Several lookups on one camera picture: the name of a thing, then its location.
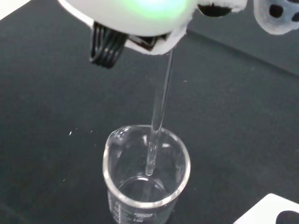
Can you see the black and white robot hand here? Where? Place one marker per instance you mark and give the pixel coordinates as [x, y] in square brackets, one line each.
[140, 16]

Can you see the clear glass beaker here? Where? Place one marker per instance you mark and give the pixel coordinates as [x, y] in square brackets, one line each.
[116, 163]

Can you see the white test tube rack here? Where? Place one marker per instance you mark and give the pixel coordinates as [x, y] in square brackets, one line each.
[261, 210]

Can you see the black bench cloth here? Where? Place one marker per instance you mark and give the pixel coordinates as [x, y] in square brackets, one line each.
[46, 116]

